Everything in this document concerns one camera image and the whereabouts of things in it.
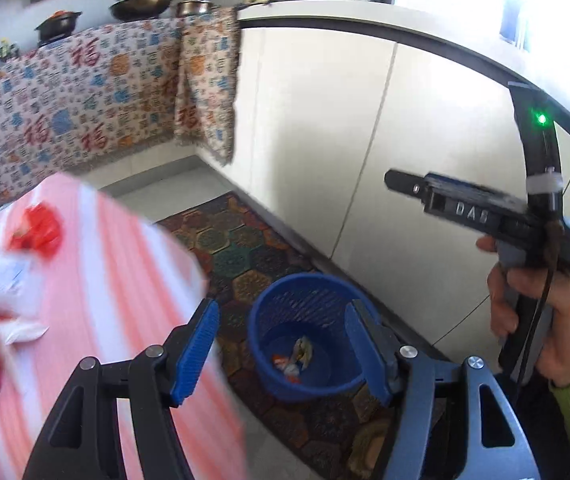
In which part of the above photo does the person's dark clothing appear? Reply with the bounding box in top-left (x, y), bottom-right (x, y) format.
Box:
top-left (495, 372), bottom-right (570, 480)

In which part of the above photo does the blue mesh waste basket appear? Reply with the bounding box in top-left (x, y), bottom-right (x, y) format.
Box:
top-left (246, 272), bottom-right (383, 403)

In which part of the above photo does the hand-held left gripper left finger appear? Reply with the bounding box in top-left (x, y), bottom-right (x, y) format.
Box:
top-left (22, 297), bottom-right (221, 480)

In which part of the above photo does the white crumpled plastic packet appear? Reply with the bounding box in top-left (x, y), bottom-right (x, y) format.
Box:
top-left (0, 252), bottom-right (41, 318)

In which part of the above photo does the large printed fringed blanket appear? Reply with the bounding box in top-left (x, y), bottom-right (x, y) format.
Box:
top-left (0, 16), bottom-right (186, 206)

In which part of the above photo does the red white crumpled wrapper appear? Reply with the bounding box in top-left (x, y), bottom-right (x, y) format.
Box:
top-left (271, 354), bottom-right (302, 384)

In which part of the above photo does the yellowish crumpled wrapper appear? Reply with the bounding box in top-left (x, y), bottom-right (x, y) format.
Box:
top-left (292, 336), bottom-right (316, 372)

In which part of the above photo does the steel pot with lid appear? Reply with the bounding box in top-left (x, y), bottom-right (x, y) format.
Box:
top-left (175, 0), bottom-right (216, 17)

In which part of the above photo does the round table, striped pink cloth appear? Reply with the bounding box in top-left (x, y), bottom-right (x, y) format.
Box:
top-left (0, 172), bottom-right (248, 480)

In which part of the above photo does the dark wok with handle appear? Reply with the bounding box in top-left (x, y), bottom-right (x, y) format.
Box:
top-left (94, 0), bottom-right (173, 22)

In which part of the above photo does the black cable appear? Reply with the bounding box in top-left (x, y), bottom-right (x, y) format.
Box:
top-left (512, 220), bottom-right (566, 411)

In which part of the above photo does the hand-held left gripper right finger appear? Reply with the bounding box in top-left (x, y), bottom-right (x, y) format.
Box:
top-left (344, 300), bottom-right (540, 480)

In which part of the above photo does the black pot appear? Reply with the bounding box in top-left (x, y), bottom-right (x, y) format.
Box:
top-left (34, 10), bottom-right (83, 43)

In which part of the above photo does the colourful hexagon floor mat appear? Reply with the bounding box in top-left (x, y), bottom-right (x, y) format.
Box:
top-left (155, 191), bottom-right (406, 480)

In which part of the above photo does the narrow printed fringed blanket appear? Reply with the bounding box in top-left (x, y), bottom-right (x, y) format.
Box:
top-left (172, 6), bottom-right (242, 168)

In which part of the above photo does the white kitchen cabinet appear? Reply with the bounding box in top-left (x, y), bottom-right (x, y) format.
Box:
top-left (200, 25), bottom-right (570, 376)

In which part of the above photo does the red plastic bag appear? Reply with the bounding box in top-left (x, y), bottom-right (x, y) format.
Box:
top-left (9, 202), bottom-right (63, 260)

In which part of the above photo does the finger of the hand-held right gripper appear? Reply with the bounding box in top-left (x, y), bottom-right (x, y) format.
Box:
top-left (384, 169), bottom-right (528, 208)

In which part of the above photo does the white tissue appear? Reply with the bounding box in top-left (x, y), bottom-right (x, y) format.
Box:
top-left (2, 320), bottom-right (50, 346)

